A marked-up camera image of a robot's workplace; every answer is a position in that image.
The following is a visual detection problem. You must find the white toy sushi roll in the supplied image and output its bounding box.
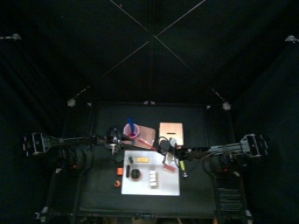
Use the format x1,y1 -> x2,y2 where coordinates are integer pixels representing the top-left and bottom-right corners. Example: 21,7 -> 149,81
148,170 -> 158,188

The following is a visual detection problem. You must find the red plastic cup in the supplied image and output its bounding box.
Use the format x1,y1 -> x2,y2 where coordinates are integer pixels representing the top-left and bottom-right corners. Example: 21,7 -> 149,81
122,122 -> 141,140

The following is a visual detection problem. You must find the silver metal pot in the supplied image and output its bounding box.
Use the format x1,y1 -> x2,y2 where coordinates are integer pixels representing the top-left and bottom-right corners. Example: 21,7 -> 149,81
105,127 -> 122,147

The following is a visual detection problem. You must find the pink plastic tray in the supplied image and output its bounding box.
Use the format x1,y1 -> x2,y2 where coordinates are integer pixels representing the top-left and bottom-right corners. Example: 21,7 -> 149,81
130,125 -> 157,149

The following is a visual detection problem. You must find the wooden box with slot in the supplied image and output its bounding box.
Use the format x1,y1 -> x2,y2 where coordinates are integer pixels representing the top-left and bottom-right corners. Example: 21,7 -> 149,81
157,122 -> 184,143

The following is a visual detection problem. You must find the white cutting board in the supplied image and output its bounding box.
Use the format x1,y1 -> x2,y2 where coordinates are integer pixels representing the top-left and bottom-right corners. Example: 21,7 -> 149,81
120,150 -> 181,197

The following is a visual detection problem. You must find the printed label sheet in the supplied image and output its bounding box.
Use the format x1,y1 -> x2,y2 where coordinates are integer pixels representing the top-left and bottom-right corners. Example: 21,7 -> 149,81
216,187 -> 244,217

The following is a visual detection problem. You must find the green-handled metal spoon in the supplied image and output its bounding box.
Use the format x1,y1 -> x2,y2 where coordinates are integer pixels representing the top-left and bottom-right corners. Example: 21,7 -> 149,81
177,158 -> 189,179

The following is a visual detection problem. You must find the thin diagonal brace wire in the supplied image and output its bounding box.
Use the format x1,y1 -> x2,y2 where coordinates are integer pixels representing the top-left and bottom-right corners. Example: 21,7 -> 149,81
108,0 -> 231,105
69,0 -> 207,102

